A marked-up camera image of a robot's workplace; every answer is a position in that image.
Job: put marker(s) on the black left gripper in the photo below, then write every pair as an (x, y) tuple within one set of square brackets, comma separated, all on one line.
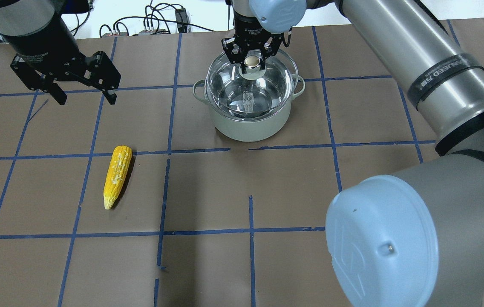
[(47, 47)]

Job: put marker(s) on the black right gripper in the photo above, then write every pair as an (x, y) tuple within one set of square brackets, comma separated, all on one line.
[(246, 29)]

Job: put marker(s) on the glass pot lid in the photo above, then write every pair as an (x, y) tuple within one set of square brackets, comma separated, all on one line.
[(246, 96)]

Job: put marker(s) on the yellow corn cob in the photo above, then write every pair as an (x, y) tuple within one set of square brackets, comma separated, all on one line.
[(116, 174)]

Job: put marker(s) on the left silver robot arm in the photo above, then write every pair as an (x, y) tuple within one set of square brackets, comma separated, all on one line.
[(20, 17)]

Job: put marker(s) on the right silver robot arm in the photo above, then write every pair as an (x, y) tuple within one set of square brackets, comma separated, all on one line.
[(339, 133)]

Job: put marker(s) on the grey-green cooking pot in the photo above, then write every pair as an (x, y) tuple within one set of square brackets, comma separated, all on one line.
[(249, 131)]

